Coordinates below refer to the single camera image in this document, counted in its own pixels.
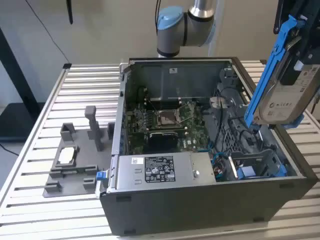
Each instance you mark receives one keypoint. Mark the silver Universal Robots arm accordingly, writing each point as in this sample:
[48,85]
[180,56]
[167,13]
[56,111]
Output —
[175,37]

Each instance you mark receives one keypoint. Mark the grey metal disk bay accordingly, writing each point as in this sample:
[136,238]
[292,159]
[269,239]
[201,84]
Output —
[225,135]

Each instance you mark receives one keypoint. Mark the green motherboard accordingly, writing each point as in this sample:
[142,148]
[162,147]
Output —
[195,130]

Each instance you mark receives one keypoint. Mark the CPU socket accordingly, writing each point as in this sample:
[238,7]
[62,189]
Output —
[166,118]

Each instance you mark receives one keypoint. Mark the locking lever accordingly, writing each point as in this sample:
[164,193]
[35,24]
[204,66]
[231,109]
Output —
[153,104]

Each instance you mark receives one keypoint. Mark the black graphics card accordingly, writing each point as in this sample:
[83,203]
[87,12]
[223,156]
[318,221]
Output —
[162,140]

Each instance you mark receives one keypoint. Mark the black open PC case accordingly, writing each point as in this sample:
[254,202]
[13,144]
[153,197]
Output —
[187,212]

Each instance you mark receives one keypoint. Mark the silver power supply unit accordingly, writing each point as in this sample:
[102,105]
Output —
[130,175]

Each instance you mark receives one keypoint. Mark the black hanging rod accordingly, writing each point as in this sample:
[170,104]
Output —
[69,12]

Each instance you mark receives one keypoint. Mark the blue case latch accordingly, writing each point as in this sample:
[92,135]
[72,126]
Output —
[100,175]

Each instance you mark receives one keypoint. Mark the green RAM stick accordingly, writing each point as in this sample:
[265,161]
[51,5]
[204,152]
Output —
[75,171]

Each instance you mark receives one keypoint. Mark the silver CPU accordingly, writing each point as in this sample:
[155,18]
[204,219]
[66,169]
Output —
[66,155]

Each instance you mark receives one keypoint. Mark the grey parts rack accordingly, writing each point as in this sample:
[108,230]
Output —
[72,186]

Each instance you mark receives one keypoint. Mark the black stand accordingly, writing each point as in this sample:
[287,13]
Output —
[15,120]

